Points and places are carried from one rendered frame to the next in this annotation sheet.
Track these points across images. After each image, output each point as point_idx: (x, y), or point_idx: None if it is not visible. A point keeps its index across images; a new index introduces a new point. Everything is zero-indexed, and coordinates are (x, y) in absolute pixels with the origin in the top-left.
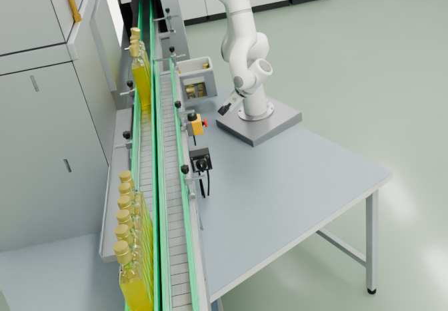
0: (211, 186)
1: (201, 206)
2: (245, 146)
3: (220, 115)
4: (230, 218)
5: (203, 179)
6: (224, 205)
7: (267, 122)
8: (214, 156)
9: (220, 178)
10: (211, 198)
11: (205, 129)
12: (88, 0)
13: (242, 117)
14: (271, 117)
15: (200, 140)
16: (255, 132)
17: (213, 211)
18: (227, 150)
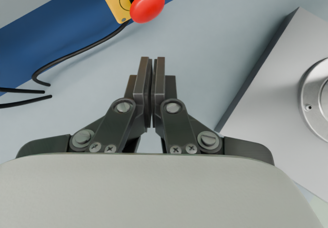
0: (74, 91)
1: (19, 96)
2: (213, 112)
3: (327, 8)
4: (0, 160)
5: (93, 66)
6: (29, 136)
7: (296, 146)
8: (168, 59)
9: (103, 99)
10: (42, 105)
11: None
12: None
13: (310, 75)
14: (321, 150)
15: (220, 4)
16: (254, 128)
17: (10, 124)
18: (193, 77)
